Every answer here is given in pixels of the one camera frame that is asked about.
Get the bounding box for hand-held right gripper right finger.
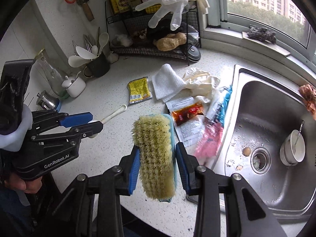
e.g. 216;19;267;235
176;142;287;237

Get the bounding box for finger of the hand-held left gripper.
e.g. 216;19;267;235
32;110;94;129
37;120;103;144

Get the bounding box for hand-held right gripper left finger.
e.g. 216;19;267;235
43;146;141;237

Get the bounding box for white long plastic spoon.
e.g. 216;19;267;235
99;104;128;125

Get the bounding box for blue scrub brush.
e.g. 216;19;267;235
132;114;178;202

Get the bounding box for pink plastic wrapper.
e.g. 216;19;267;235
194;121;224;165

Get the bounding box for red sauce packet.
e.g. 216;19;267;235
171;101;205;126

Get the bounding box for yellow packet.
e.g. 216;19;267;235
127;76;153;105

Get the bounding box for blue plastic wrapper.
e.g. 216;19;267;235
206;85;233;129

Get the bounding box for clear plastic wrapper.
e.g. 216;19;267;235
182;67;221;98

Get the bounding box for white cloth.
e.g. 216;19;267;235
151;64;187;101

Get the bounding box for person's left hand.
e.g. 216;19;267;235
7;174;41;194

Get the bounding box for white lidded jar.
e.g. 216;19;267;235
62;71;87;98

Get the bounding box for small steel pot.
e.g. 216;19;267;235
36;90;58;110

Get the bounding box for clear glass bottle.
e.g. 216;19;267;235
35;49;70;99

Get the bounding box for black utensil mug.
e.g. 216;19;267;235
83;53;111;78

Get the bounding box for person's blue clothing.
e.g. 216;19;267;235
0;186;57;237

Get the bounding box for white garlic bulbs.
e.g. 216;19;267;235
112;34;132;47

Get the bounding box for white bowl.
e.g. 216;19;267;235
280;141;299;166
284;129;307;163

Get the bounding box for shallots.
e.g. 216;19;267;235
133;28;148;40

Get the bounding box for stainless steel sink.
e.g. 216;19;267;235
212;64;316;224

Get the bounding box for black round lid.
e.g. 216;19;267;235
187;43;201;62

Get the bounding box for tan ginger root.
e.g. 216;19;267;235
153;32;187;51

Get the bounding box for metal spoon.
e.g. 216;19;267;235
295;120;305;149

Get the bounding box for orange rag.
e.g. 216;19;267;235
299;84;316;121

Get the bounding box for translucent white glove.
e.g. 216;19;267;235
134;0;188;31

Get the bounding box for dark steel wool scrubber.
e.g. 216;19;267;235
247;25;277;44

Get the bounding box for grey framed window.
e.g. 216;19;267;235
207;0;316;66

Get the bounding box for black wire rack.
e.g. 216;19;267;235
105;0;201;66

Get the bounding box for knife with wooden handle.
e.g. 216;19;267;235
75;0;95;22

